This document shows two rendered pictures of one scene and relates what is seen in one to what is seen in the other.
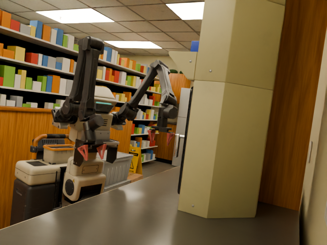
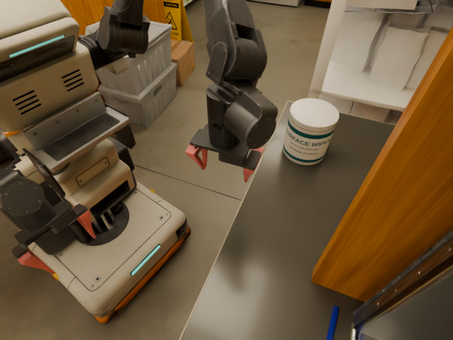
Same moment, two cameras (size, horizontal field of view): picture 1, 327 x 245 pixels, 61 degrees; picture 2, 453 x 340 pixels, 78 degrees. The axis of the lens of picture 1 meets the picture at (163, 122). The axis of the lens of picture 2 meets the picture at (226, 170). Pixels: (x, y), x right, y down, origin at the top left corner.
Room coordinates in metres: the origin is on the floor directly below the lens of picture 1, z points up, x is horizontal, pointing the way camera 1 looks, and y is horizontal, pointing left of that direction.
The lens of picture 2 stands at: (1.15, 0.03, 1.55)
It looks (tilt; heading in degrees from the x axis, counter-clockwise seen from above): 48 degrees down; 357
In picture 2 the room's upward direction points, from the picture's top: straight up
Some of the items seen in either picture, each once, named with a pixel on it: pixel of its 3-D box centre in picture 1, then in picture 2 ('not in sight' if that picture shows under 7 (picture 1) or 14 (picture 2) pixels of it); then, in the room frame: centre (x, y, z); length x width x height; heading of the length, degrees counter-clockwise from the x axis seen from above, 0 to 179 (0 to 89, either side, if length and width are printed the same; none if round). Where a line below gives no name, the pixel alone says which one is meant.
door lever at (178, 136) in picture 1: (181, 145); not in sight; (1.05, -0.08, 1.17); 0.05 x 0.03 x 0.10; 64
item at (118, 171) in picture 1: (105, 167); (134, 55); (3.35, 0.63, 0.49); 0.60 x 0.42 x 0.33; 154
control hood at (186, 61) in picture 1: (195, 72); not in sight; (1.15, -0.11, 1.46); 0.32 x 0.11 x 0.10; 154
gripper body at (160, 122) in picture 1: (162, 123); (224, 131); (1.54, 0.01, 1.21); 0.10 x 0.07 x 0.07; 65
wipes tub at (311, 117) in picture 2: not in sight; (308, 131); (1.76, -0.25, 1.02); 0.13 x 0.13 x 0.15
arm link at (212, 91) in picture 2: (163, 112); (226, 104); (1.54, 0.00, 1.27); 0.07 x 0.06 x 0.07; 32
